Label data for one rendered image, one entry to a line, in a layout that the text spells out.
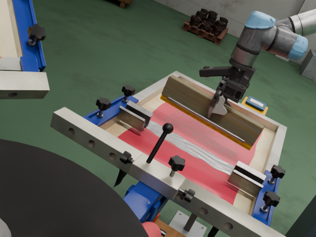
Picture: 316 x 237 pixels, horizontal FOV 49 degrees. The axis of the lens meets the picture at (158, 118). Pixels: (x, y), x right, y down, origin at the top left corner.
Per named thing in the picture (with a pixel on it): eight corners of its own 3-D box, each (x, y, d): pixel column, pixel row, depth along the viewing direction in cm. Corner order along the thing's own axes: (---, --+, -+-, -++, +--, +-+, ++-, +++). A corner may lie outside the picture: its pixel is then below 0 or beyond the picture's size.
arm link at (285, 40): (302, 32, 109) (270, 19, 108) (313, 42, 99) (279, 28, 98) (289, 54, 113) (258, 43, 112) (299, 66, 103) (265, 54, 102)
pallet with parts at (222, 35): (228, 35, 761) (236, 17, 741) (218, 46, 653) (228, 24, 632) (194, 20, 773) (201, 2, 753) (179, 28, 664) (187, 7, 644)
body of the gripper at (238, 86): (236, 105, 109) (253, 71, 103) (212, 93, 111) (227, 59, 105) (241, 98, 115) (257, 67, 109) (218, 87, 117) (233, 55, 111)
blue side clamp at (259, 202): (257, 182, 119) (267, 167, 116) (271, 189, 118) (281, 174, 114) (240, 236, 93) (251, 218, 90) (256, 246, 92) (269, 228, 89)
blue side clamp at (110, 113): (123, 107, 131) (128, 91, 128) (134, 113, 130) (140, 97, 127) (75, 136, 106) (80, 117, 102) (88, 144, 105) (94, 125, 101)
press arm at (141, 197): (143, 184, 90) (149, 169, 87) (162, 196, 88) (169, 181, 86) (108, 223, 75) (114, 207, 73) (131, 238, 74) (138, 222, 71)
